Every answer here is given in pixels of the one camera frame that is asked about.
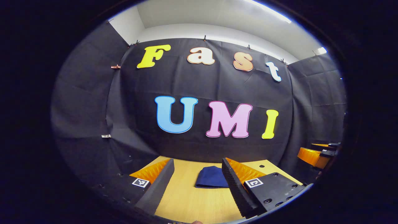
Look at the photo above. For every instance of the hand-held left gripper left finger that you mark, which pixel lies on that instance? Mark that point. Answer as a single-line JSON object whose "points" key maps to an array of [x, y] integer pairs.
{"points": [[158, 189]]}

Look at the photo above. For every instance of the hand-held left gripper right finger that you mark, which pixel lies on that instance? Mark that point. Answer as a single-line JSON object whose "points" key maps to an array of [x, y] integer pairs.
{"points": [[236, 189]]}

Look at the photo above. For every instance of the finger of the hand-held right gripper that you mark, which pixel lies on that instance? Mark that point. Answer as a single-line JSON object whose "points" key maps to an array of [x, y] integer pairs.
{"points": [[311, 156], [323, 145]]}

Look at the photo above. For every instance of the blue jeans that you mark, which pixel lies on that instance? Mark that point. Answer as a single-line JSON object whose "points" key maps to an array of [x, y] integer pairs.
{"points": [[211, 179]]}

